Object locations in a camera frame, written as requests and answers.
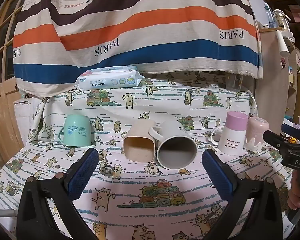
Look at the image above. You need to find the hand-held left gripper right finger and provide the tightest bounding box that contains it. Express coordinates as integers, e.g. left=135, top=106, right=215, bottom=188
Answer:
left=201, top=149, right=283, bottom=240

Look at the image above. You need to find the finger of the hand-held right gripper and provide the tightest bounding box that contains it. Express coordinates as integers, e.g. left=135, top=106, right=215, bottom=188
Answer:
left=281, top=123, right=300, bottom=145
left=263, top=129, right=292, bottom=153

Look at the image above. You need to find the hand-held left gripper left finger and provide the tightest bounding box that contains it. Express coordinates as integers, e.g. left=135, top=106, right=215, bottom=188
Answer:
left=16, top=147, right=100, bottom=240

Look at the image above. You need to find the beige square cup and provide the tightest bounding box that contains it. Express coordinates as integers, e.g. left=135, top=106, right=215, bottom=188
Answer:
left=123, top=119, right=158, bottom=162

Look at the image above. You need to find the grey mug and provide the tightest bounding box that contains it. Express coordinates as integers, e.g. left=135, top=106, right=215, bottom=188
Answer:
left=148, top=120, right=198, bottom=170

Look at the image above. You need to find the pink cup with white drip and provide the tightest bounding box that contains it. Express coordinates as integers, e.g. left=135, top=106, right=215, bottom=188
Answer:
left=244, top=116, right=270, bottom=152

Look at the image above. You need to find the green cup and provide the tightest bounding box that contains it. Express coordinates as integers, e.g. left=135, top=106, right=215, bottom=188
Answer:
left=58, top=114, right=91, bottom=147

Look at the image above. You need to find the person's right hand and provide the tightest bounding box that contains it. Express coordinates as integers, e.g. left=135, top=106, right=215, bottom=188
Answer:
left=287, top=171, right=300, bottom=211

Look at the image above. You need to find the white mug with pink base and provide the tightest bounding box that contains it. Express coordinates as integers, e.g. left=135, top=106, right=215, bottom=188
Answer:
left=210, top=112, right=249, bottom=155

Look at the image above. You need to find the wooden cabinet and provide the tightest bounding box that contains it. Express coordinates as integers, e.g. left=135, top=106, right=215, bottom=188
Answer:
left=258, top=27, right=298, bottom=121

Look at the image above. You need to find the white roll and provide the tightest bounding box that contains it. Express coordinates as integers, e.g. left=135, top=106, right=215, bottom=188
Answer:
left=276, top=30, right=290, bottom=57

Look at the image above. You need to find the cat print cloth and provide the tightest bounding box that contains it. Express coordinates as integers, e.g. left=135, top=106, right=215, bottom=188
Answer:
left=0, top=71, right=294, bottom=240

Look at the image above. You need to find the pack of baby wipes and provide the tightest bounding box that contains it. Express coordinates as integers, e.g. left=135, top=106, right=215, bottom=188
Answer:
left=75, top=66, right=144, bottom=92

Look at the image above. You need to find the wooden door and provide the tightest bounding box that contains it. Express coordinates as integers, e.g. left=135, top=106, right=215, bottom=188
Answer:
left=0, top=0, right=28, bottom=167

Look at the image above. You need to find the clear bottle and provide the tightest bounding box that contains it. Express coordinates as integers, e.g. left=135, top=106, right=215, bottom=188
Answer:
left=272, top=9, right=290, bottom=30

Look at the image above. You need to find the blue bottle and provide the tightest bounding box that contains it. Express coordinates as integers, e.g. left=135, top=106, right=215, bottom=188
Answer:
left=264, top=3, right=275, bottom=28

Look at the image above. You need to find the striped blanket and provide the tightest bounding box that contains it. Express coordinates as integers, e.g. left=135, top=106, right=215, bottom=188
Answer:
left=12, top=0, right=263, bottom=98

